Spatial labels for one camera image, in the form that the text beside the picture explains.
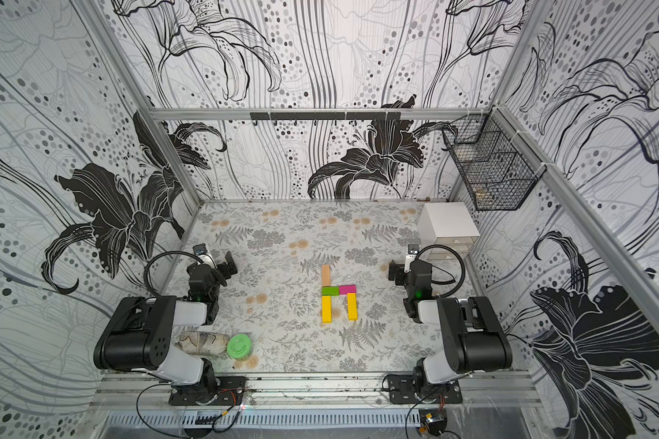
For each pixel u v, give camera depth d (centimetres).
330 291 92
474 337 44
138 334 46
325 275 95
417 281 72
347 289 93
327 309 88
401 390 72
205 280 71
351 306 88
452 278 75
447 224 93
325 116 91
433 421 70
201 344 78
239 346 77
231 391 73
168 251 74
